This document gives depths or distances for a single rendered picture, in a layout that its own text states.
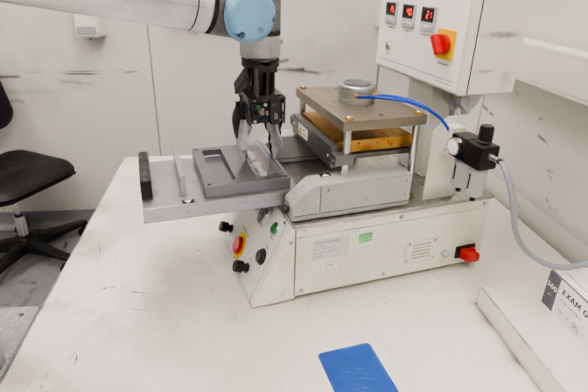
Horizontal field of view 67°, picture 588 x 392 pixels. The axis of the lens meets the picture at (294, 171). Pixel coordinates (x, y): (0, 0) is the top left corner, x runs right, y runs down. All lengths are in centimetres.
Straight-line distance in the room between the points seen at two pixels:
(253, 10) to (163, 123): 192
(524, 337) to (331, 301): 35
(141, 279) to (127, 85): 159
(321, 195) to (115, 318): 45
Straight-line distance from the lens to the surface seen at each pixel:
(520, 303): 98
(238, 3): 63
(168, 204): 84
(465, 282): 107
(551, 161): 131
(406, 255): 100
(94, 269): 110
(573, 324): 95
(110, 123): 257
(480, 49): 91
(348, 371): 83
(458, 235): 106
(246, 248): 100
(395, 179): 90
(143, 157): 95
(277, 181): 87
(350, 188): 86
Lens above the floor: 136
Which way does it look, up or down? 24 degrees down
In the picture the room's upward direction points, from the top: 2 degrees clockwise
